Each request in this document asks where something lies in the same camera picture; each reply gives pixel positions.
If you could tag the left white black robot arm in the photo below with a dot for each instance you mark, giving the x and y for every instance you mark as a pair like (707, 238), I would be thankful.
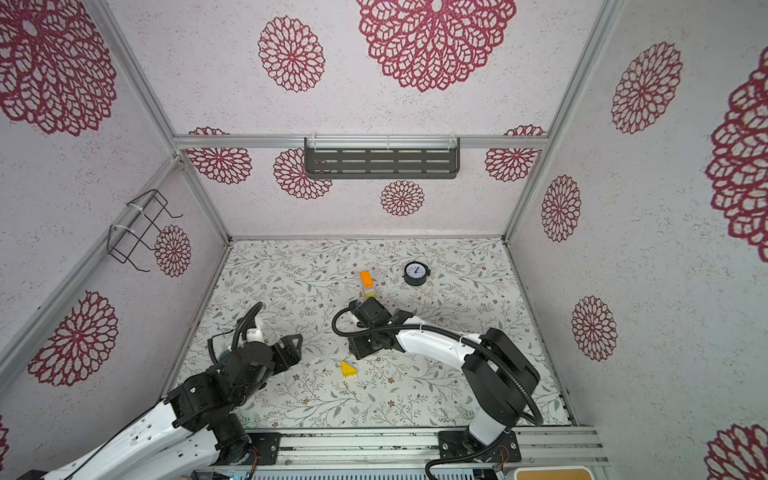
(193, 426)

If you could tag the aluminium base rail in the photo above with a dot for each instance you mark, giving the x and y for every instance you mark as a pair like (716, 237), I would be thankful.
(411, 448)

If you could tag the black wire wall basket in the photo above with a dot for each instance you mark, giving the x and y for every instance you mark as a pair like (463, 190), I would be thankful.
(125, 237)

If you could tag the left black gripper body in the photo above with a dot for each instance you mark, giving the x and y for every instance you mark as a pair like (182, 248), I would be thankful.
(282, 363)

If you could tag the black round pressure gauge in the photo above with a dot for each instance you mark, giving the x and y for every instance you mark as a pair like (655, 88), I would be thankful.
(416, 273)

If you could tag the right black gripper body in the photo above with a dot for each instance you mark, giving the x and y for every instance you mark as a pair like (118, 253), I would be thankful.
(364, 344)

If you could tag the orange white box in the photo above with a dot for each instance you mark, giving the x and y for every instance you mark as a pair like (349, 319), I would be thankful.
(553, 473)

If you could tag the orange triangle wood block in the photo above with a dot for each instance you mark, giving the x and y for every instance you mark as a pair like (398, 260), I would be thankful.
(366, 279)

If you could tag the grey slotted wall shelf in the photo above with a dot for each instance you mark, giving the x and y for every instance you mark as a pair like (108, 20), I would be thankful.
(336, 162)

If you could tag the yellow orange triangle block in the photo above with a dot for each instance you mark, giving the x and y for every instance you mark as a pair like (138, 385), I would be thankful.
(347, 369)

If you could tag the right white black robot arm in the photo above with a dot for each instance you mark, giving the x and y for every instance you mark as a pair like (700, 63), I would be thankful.
(499, 375)

